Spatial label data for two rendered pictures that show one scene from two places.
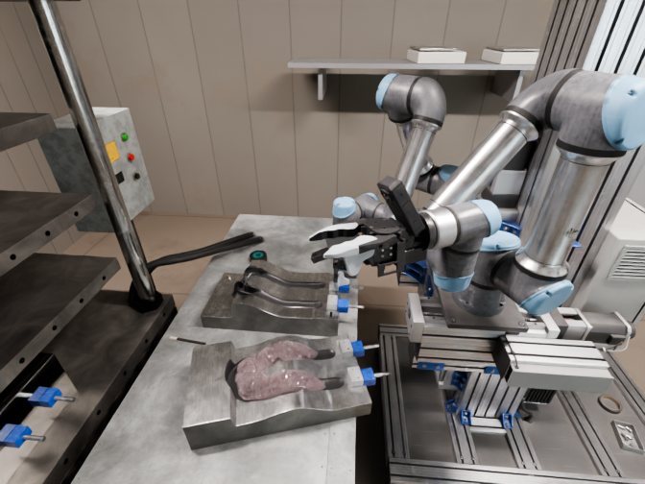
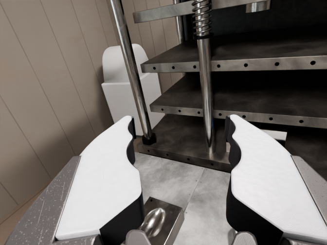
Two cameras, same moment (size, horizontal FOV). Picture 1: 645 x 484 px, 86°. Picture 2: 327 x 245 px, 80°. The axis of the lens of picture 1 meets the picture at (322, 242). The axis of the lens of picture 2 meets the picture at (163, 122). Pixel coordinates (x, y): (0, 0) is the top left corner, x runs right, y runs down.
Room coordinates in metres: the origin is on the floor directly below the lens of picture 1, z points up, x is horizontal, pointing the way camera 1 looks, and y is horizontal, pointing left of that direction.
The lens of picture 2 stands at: (0.53, -0.10, 1.52)
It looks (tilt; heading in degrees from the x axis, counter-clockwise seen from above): 29 degrees down; 118
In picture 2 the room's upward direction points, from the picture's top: 11 degrees counter-clockwise
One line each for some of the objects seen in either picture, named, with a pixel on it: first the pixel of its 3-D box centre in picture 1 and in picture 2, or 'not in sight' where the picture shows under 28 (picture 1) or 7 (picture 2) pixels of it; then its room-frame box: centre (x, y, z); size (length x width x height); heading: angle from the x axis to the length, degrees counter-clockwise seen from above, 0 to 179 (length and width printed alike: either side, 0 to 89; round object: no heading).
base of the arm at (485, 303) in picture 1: (481, 286); not in sight; (0.81, -0.48, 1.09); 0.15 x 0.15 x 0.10
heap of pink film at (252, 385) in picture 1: (278, 368); not in sight; (0.67, 0.13, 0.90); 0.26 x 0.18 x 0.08; 102
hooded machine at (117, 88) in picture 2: not in sight; (134, 90); (-1.07, 2.16, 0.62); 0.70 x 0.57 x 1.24; 85
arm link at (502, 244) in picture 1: (493, 256); not in sight; (0.80, -0.48, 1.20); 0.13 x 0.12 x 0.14; 21
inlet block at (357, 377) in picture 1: (370, 376); not in sight; (0.67, -0.14, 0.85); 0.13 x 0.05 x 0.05; 102
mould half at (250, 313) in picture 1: (275, 295); not in sight; (1.02, 0.18, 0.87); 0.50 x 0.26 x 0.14; 85
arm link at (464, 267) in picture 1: (450, 259); not in sight; (0.60, -0.27, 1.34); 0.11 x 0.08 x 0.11; 21
